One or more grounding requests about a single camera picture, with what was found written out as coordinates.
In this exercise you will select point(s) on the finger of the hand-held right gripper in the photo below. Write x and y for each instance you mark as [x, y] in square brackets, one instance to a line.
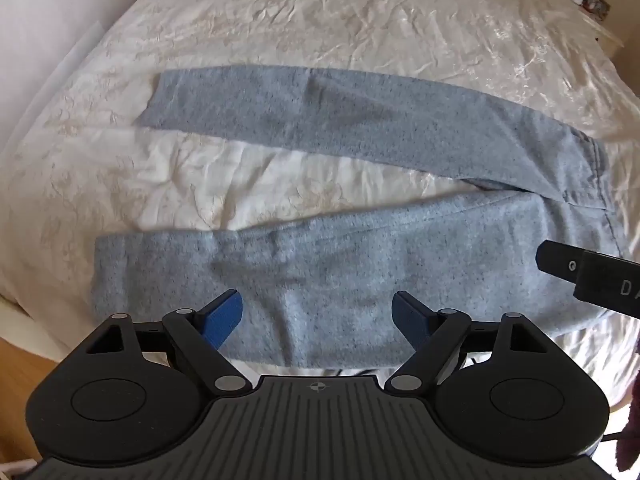
[560, 260]

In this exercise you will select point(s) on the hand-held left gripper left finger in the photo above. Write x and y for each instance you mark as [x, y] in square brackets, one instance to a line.
[224, 316]

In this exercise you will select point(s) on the white bed cover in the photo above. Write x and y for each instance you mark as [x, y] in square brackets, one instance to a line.
[300, 20]

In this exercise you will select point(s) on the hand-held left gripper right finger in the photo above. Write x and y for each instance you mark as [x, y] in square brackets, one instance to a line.
[407, 316]

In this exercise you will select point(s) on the light blue pants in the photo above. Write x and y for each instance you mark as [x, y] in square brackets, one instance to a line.
[350, 270]

